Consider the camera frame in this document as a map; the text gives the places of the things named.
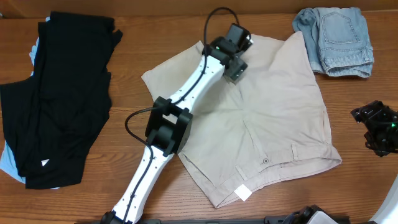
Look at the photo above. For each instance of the black garment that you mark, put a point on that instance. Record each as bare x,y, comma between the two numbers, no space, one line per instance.
51,119

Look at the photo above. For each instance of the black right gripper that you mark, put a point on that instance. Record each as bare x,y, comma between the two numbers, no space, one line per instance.
364,112

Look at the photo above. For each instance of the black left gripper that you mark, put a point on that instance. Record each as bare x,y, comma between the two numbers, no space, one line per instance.
236,72

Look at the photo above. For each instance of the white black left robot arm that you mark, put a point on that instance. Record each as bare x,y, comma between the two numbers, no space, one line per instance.
170,122

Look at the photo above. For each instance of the beige khaki shorts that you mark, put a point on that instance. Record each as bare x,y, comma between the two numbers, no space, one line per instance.
270,126

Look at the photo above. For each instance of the folded light blue jeans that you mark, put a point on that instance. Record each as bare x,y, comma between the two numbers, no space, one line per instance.
337,41

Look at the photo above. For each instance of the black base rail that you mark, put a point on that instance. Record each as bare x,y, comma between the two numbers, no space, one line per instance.
211,221

